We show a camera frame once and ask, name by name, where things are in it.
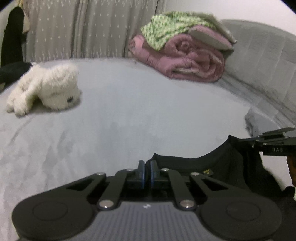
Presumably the bed with grey sheet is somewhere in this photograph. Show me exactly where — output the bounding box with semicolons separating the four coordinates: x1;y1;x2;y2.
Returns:
0;58;296;241

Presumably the black hanging garment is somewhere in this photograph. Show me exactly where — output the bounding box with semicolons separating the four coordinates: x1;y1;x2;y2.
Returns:
1;6;26;67

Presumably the white plush dog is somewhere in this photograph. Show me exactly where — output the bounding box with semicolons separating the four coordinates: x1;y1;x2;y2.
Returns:
6;64;82;116

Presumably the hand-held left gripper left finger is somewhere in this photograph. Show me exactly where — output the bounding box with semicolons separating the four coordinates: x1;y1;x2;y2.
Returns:
66;160;145;210

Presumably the pink grey pillow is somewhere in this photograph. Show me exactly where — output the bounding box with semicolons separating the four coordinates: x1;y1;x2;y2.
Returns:
188;25;234;50

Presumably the grey sweater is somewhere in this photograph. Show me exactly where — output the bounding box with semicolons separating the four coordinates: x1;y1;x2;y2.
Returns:
245;108;296;137

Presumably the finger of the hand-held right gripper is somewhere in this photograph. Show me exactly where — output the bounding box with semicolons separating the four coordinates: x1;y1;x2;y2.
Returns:
238;127;296;147

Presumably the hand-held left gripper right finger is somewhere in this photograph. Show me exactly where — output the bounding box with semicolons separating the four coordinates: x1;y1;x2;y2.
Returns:
150;160;232;211

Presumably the beige hanging cloth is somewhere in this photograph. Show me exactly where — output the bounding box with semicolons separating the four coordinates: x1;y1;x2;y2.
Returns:
16;0;31;33

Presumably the grey star curtain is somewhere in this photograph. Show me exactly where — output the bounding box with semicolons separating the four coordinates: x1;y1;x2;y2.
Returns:
22;0;167;63

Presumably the black t-shirt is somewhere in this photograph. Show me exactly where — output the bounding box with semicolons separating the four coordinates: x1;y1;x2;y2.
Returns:
148;135;296;204

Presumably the white grey pillow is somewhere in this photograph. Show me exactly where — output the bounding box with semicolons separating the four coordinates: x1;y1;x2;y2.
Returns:
203;15;237;44

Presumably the person's right hand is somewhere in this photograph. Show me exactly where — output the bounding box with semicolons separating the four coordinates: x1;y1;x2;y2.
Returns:
286;156;296;187

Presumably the black crumpled garment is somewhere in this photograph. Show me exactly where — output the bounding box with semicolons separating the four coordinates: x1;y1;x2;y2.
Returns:
0;62;33;85

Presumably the green patterned cloth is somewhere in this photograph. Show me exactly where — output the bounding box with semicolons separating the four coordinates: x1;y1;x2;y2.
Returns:
141;11;216;52

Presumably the grey padded headboard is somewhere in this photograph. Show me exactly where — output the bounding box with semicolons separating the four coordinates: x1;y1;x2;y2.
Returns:
220;20;296;130

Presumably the pink folded quilt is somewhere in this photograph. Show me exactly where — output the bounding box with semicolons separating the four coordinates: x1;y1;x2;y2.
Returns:
128;35;225;82

